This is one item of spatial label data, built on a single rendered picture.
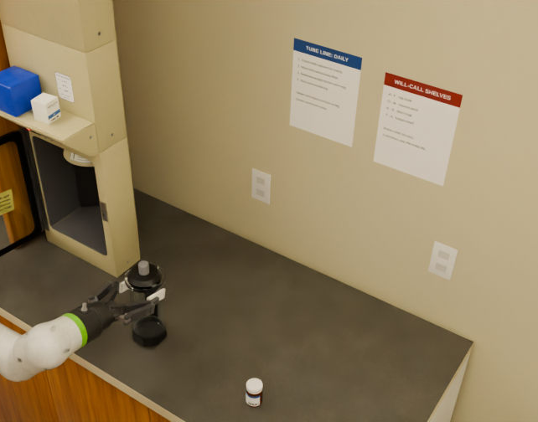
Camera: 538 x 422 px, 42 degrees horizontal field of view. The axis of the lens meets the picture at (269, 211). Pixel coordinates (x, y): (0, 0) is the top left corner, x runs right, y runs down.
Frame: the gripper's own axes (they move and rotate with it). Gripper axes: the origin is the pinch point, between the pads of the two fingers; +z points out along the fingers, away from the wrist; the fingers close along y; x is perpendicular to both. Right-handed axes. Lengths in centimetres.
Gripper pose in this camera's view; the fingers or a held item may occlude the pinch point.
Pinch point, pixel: (144, 289)
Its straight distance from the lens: 198.1
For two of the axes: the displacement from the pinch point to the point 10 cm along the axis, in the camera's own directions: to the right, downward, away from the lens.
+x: -1.5, 8.9, 4.4
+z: 5.3, -3.0, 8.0
